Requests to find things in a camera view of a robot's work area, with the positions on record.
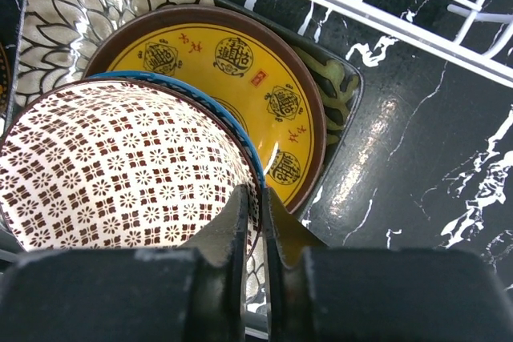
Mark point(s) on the red black mug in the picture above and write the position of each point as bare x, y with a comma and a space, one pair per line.
5, 79

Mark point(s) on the red patterned white bowl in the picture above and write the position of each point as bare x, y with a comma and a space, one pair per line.
113, 163

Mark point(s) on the yellow brown-rimmed bowl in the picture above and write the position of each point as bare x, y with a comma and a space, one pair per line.
244, 66

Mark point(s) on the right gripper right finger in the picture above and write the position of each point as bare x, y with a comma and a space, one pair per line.
286, 283

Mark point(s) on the black marble mat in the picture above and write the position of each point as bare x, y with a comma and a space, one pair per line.
427, 160

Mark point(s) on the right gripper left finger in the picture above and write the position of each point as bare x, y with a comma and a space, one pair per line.
216, 308

